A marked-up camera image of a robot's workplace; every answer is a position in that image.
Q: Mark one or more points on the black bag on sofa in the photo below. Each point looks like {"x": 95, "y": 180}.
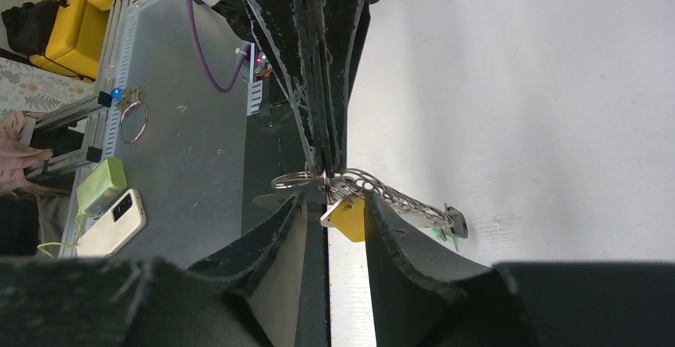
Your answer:
{"x": 29, "y": 27}

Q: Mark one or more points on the pink cloth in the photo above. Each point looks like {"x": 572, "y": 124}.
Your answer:
{"x": 16, "y": 157}

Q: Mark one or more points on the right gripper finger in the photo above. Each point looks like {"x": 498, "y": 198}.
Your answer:
{"x": 246, "y": 294}
{"x": 424, "y": 294}

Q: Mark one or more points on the green tagged key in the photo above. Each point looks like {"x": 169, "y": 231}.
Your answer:
{"x": 442, "y": 235}

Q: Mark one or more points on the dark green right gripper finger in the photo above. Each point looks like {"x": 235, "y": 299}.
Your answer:
{"x": 337, "y": 33}
{"x": 280, "y": 28}

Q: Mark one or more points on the white smartphone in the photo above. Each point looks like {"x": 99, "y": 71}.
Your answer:
{"x": 114, "y": 229}

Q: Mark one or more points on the green power bank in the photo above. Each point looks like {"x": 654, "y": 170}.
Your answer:
{"x": 98, "y": 190}

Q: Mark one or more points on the yellow sofa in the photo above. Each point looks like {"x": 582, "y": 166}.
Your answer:
{"x": 76, "y": 42}

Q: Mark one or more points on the left white slotted cable duct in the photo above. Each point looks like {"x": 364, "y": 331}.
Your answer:
{"x": 248, "y": 73}

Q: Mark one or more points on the yellow tagged key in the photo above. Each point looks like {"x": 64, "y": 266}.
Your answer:
{"x": 348, "y": 217}

